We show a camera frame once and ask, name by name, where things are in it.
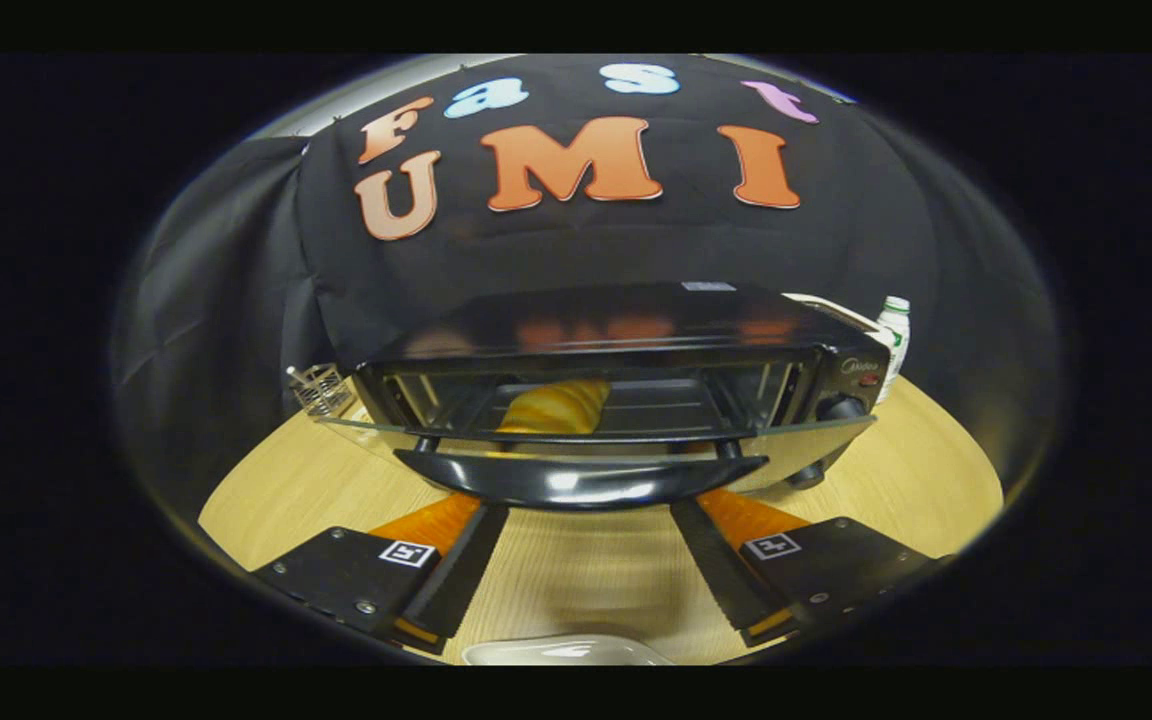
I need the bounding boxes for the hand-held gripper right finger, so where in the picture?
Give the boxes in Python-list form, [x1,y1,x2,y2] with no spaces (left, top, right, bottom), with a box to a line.
[669,488,942,649]

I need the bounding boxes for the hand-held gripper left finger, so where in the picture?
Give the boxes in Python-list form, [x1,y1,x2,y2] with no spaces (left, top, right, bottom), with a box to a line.
[251,493,512,656]

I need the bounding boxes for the black toaster oven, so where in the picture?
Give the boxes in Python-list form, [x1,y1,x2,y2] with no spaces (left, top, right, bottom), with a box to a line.
[319,282,892,513]

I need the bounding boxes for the yellow croissant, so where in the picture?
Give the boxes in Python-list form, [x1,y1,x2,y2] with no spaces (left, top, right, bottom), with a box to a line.
[494,378,612,436]

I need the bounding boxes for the white plate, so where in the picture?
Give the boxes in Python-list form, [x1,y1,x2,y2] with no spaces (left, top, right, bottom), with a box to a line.
[461,632,677,667]

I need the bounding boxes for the white box appliance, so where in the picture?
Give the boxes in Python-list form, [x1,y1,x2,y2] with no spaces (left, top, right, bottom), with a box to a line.
[781,292,887,346]

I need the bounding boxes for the white bottle green label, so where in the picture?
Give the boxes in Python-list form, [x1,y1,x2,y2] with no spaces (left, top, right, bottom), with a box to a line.
[876,296,912,401]

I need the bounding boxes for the wire mesh holder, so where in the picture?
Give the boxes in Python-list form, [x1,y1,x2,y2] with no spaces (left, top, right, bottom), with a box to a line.
[286,363,357,418]

